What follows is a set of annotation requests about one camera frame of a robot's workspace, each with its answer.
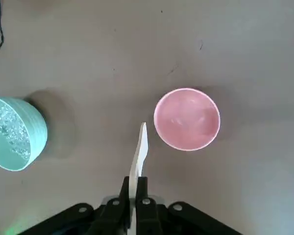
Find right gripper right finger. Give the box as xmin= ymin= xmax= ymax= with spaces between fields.
xmin=136 ymin=176 xmax=245 ymax=235

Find pink bowl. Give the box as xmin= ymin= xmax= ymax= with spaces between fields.
xmin=153 ymin=88 xmax=221 ymax=152

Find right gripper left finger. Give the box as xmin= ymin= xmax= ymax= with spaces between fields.
xmin=22 ymin=176 xmax=130 ymax=235

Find beige spoon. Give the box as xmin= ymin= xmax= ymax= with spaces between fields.
xmin=128 ymin=121 xmax=149 ymax=231

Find clear beads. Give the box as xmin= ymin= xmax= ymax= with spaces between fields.
xmin=0 ymin=104 xmax=31 ymax=162

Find large green bowl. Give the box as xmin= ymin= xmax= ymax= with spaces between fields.
xmin=0 ymin=96 xmax=49 ymax=172

